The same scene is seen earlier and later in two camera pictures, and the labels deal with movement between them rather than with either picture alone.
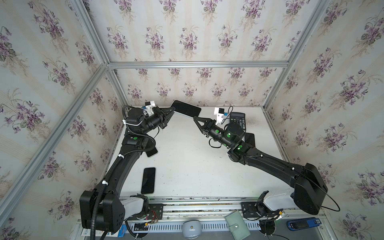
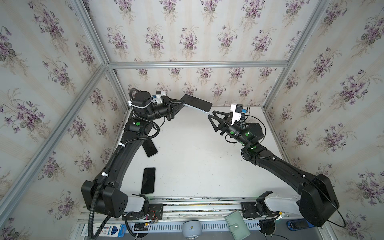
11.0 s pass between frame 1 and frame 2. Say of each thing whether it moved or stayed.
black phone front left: stayed
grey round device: stayed
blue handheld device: stayed
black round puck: stayed
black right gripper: moved
